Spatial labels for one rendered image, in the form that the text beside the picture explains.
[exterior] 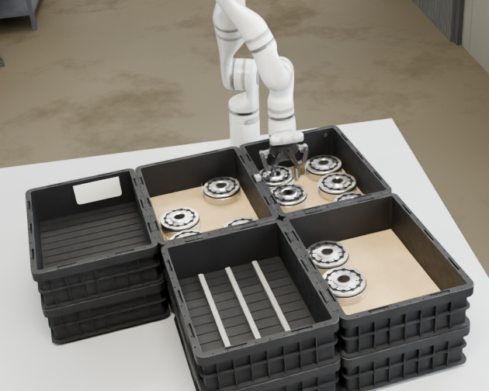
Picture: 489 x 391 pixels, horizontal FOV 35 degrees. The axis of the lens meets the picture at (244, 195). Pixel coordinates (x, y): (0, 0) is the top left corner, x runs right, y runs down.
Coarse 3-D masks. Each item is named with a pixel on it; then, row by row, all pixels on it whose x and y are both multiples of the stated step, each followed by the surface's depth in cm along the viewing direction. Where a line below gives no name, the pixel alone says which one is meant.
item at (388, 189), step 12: (312, 132) 223; (336, 132) 222; (252, 144) 220; (348, 144) 215; (360, 156) 209; (252, 168) 208; (372, 168) 203; (264, 180) 203; (384, 180) 197; (384, 192) 192; (276, 204) 192; (324, 204) 190; (336, 204) 190
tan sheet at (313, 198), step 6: (300, 168) 225; (300, 174) 223; (294, 180) 220; (300, 180) 220; (306, 180) 220; (306, 186) 217; (312, 186) 217; (312, 192) 214; (360, 192) 212; (312, 198) 212; (318, 198) 211; (312, 204) 209; (318, 204) 209
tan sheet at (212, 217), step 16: (176, 192) 220; (192, 192) 219; (160, 208) 214; (192, 208) 213; (208, 208) 212; (224, 208) 211; (240, 208) 210; (160, 224) 207; (208, 224) 205; (224, 224) 205
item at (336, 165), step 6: (318, 156) 224; (324, 156) 224; (330, 156) 224; (312, 162) 222; (336, 162) 221; (312, 168) 219; (318, 168) 218; (324, 168) 218; (330, 168) 218; (336, 168) 218; (324, 174) 217
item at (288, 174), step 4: (276, 168) 220; (280, 168) 221; (284, 168) 220; (288, 168) 220; (260, 172) 219; (264, 172) 219; (284, 172) 218; (288, 172) 218; (292, 172) 218; (264, 176) 217; (284, 176) 216; (288, 176) 217; (292, 176) 216; (268, 180) 216; (272, 180) 215; (276, 180) 215; (280, 180) 215; (284, 180) 215; (288, 180) 215; (268, 184) 214; (272, 184) 214; (276, 184) 214; (280, 184) 214
